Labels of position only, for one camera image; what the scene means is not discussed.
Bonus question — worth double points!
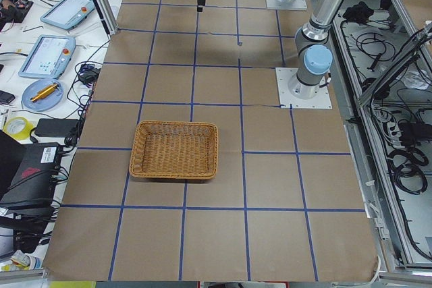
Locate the black computer box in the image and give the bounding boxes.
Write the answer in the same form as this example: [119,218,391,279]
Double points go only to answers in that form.
[1,132,63,214]

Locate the blue plate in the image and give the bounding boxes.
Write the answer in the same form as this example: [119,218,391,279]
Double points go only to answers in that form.
[21,78,63,112]

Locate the black smartphone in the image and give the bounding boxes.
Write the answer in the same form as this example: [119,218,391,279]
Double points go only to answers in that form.
[0,90,16,105]

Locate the lower teach pendant tablet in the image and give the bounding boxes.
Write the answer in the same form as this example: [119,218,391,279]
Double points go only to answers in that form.
[18,34,76,79]

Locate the brass cylinder tool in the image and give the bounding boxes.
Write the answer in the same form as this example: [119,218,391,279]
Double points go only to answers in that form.
[30,83,59,103]

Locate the yellow-green tape roll on desk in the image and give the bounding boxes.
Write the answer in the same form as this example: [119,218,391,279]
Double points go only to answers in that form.
[3,117,34,141]

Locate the teach pendant tablet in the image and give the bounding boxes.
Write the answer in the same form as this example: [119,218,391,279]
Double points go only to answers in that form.
[18,34,76,79]
[40,0,95,30]

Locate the brown wicker basket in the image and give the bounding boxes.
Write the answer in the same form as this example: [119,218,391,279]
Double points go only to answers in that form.
[129,121,219,180]

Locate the upper teach pendant tablet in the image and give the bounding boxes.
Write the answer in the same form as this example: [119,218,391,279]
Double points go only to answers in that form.
[40,0,95,30]

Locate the black power adapter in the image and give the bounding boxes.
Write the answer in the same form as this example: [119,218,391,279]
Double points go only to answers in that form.
[34,119,78,138]

